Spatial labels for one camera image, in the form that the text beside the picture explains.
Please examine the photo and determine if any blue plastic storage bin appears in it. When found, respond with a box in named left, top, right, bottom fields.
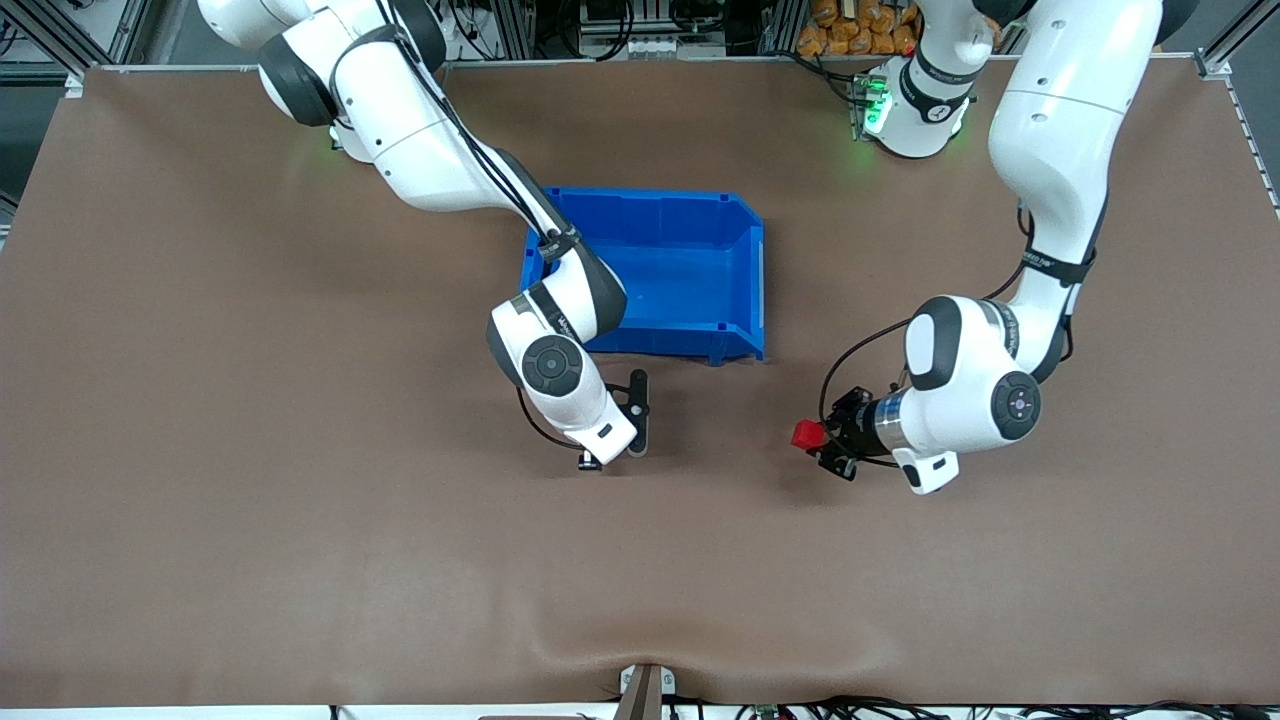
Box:
left=518, top=186, right=767, bottom=368

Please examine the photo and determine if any brown table mat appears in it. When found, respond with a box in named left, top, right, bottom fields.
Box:
left=0, top=58, right=1280, bottom=709

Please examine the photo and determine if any white terminal block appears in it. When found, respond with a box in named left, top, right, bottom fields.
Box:
left=612, top=38, right=727, bottom=59

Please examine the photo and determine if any black electronics box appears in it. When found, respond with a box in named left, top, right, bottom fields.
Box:
left=580, top=0, right=663, bottom=33

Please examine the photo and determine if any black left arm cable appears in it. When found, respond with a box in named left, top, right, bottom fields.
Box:
left=819, top=318, right=913, bottom=423

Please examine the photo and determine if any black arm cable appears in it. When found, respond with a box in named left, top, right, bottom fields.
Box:
left=819, top=318, right=913, bottom=423
left=380, top=0, right=593, bottom=453

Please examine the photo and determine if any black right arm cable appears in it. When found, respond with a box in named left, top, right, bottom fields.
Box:
left=380, top=0, right=593, bottom=453

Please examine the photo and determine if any metal table edge bracket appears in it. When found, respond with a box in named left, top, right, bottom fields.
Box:
left=618, top=663, right=676, bottom=720

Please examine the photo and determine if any aluminium frame profile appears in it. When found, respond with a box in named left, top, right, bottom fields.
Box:
left=0, top=0, right=151, bottom=71
left=1195, top=12, right=1280, bottom=79

